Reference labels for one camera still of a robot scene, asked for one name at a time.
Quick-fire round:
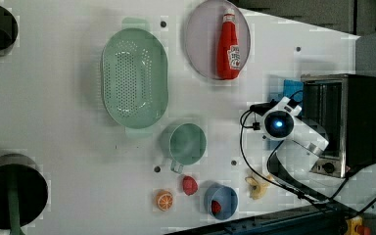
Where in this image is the red toy strawberry in mug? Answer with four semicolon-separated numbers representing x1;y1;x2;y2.
211;200;221;215

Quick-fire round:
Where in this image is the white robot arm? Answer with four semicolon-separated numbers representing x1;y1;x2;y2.
260;97;376;218

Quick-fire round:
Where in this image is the orange slice toy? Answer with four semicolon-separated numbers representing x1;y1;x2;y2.
156;190;173;212

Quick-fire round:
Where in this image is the grey round plate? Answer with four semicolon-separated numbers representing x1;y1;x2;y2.
184;0;251;79

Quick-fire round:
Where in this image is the black toaster oven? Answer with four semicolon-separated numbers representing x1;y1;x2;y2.
301;73;376;178

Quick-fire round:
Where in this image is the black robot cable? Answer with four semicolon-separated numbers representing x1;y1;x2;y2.
239;89;376;216

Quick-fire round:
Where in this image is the peeled banana toy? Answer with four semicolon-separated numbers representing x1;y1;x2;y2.
245;174;273;200

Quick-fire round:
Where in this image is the black cylinder with green stick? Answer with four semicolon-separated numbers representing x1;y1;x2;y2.
0;154;50;235

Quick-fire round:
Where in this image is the blue mug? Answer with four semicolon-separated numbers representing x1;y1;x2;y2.
204;183;238;220

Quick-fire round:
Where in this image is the green mug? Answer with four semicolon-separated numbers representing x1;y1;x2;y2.
161;123;207;174

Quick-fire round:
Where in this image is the red ketchup bottle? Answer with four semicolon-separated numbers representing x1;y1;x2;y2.
216;8;241;80

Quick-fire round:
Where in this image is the yellow red emergency button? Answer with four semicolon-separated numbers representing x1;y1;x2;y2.
345;216;371;235

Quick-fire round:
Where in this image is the green plastic colander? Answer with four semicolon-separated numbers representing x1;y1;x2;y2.
100;17;168;138

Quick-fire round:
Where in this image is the blue metal frame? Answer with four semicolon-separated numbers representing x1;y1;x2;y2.
166;203;356;235

